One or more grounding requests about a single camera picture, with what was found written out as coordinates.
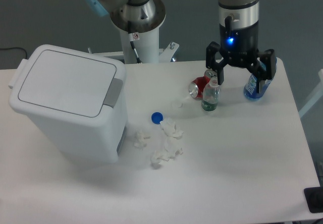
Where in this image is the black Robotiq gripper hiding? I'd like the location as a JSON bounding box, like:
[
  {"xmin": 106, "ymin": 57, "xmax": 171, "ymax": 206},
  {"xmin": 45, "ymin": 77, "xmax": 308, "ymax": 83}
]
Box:
[{"xmin": 205, "ymin": 22, "xmax": 276, "ymax": 93}]

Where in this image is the white trash can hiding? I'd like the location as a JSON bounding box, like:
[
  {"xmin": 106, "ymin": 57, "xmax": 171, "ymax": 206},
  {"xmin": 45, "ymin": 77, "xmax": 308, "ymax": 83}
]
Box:
[{"xmin": 9, "ymin": 45, "xmax": 128, "ymax": 163}]

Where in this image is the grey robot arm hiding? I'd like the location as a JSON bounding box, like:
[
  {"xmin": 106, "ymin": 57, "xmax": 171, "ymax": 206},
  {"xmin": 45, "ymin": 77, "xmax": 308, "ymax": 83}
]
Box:
[{"xmin": 86, "ymin": 0, "xmax": 276, "ymax": 94}]

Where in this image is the crushed red soda can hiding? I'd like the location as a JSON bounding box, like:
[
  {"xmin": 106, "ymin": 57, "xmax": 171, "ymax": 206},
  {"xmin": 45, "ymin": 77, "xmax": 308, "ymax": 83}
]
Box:
[{"xmin": 188, "ymin": 69, "xmax": 216, "ymax": 99}]

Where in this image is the crumpled tissue near can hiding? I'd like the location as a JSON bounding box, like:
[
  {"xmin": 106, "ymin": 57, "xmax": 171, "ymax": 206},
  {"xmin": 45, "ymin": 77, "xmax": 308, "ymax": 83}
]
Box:
[{"xmin": 134, "ymin": 130, "xmax": 151, "ymax": 149}]

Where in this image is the blue plastic bottle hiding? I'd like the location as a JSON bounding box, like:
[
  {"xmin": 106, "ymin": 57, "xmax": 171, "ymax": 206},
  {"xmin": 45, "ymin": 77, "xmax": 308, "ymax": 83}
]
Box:
[{"xmin": 243, "ymin": 74, "xmax": 272, "ymax": 101}]

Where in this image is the clear green-label bottle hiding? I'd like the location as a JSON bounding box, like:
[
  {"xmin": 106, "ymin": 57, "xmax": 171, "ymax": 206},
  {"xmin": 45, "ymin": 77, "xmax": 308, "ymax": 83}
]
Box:
[{"xmin": 201, "ymin": 76, "xmax": 220, "ymax": 111}]

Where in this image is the crumpled tissue upper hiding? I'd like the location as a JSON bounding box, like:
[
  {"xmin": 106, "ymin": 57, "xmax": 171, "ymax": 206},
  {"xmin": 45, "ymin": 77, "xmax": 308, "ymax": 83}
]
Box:
[{"xmin": 160, "ymin": 118, "xmax": 184, "ymax": 139}]

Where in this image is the blue bottle cap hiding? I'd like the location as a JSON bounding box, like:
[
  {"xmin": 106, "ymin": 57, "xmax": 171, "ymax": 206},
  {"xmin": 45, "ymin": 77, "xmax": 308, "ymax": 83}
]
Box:
[{"xmin": 151, "ymin": 111, "xmax": 164, "ymax": 125}]

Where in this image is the crumpled tissue lower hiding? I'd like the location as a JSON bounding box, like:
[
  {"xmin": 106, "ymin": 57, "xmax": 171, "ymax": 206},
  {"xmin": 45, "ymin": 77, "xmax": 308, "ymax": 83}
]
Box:
[{"xmin": 150, "ymin": 137, "xmax": 183, "ymax": 169}]

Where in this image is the black device at edge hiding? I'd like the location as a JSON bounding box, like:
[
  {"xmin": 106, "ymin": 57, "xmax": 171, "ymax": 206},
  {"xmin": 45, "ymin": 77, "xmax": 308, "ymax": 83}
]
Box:
[{"xmin": 304, "ymin": 187, "xmax": 322, "ymax": 213}]

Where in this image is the white frame at right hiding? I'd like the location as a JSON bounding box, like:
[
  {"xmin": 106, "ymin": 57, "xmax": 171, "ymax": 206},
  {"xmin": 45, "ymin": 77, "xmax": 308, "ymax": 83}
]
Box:
[{"xmin": 298, "ymin": 69, "xmax": 322, "ymax": 118}]

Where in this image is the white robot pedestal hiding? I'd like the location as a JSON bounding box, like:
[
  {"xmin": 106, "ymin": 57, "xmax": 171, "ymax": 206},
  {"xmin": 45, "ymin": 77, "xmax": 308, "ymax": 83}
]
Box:
[{"xmin": 87, "ymin": 29, "xmax": 180, "ymax": 65}]

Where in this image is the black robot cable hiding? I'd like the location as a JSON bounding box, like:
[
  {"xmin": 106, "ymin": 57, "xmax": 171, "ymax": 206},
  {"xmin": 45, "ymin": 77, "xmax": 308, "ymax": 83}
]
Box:
[{"xmin": 127, "ymin": 21, "xmax": 142, "ymax": 64}]

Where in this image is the black floor cable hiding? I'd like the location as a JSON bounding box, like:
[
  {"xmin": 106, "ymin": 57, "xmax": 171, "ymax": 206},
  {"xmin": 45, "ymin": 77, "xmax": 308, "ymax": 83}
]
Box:
[{"xmin": 0, "ymin": 46, "xmax": 28, "ymax": 60}]

